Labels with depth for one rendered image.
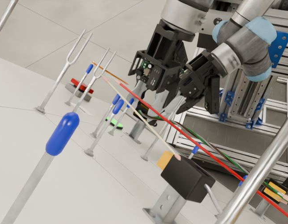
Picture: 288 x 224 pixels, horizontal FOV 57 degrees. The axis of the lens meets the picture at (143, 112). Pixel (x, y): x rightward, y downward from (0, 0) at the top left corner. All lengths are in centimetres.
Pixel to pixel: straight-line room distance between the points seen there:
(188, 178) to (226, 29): 65
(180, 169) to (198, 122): 157
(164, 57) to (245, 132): 145
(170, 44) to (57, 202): 34
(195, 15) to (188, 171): 28
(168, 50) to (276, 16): 83
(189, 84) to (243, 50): 15
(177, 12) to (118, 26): 272
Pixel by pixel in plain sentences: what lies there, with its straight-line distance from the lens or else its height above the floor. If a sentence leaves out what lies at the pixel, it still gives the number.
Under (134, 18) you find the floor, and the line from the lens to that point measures 334.
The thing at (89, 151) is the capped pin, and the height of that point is 132.
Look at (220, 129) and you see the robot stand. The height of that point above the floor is 21.
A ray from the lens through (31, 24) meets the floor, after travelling 347.
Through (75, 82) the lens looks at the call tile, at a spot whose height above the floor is 113.
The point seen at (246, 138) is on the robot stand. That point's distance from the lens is 187.
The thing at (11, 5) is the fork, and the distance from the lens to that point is 21.
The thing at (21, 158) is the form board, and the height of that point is 141.
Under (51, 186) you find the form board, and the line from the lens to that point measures 25.
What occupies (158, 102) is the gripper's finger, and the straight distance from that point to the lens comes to 55.
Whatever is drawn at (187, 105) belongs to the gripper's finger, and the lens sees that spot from 70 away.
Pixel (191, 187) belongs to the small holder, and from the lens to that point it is 29.
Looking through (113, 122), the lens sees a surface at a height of 113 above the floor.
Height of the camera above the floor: 162
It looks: 48 degrees down
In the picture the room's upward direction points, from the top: straight up
